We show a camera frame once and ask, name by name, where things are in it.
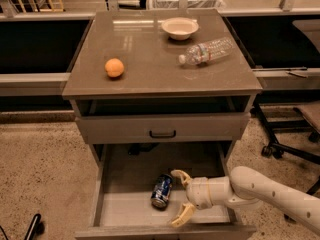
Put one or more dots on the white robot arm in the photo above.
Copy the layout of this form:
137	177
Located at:
244	188

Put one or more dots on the open grey middle drawer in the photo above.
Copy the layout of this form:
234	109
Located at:
122	200

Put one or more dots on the black chair leg bottom left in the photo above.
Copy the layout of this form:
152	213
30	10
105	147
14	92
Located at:
35	228

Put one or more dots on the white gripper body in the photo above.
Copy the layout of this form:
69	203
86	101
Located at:
197	190

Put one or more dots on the white paper bowl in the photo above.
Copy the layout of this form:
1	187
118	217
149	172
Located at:
180	28

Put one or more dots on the orange fruit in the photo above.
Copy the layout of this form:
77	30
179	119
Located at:
114	68

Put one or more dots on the grey drawer cabinet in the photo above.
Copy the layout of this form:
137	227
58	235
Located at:
153	82

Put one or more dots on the wire mesh basket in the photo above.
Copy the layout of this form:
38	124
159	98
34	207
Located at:
190	4

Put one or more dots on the clear plastic water bottle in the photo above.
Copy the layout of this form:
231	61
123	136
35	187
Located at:
207	51

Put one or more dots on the closed grey top drawer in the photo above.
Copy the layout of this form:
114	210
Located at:
189	127

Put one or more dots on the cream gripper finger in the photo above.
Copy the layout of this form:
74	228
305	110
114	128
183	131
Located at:
183	176
184	215

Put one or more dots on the blue pepsi can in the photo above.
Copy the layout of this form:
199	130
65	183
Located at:
161	192

